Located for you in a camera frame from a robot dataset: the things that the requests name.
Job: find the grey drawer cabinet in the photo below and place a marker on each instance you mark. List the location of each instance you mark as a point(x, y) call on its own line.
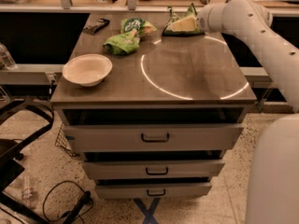
point(167, 81)

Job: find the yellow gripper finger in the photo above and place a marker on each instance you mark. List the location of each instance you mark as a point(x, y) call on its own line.
point(187, 24)

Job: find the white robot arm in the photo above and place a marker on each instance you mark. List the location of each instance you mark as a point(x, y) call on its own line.
point(273, 191)

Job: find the bottom grey drawer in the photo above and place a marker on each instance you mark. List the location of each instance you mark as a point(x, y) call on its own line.
point(153, 190)

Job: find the black office chair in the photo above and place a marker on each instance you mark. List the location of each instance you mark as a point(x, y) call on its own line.
point(10, 152)

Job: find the green white snack bag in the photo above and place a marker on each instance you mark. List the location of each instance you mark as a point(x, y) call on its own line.
point(141, 26)

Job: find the grey drawer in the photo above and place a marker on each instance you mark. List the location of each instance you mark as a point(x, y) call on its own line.
point(143, 138)
point(153, 190)
point(112, 170)

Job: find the white paper bowl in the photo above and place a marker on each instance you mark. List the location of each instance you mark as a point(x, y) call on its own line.
point(87, 70)

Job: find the clear plastic water bottle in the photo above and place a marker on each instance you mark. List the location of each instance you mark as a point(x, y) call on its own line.
point(6, 58)

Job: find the middle grey drawer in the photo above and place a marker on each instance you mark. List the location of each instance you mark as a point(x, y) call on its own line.
point(112, 170)

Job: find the green jalapeno chip bag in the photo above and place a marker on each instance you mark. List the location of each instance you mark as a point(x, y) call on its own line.
point(191, 11)

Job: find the top grey drawer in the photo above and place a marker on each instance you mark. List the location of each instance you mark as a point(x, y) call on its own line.
point(143, 138)

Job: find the dark snack bar wrapper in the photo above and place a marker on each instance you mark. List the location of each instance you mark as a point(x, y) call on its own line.
point(96, 26)

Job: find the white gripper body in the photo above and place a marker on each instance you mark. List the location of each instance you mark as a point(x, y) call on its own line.
point(205, 20)

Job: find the wire mesh basket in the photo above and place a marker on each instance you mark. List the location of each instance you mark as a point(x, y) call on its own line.
point(62, 143)

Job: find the crumpled green chip bag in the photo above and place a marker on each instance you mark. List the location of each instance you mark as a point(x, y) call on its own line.
point(123, 44)

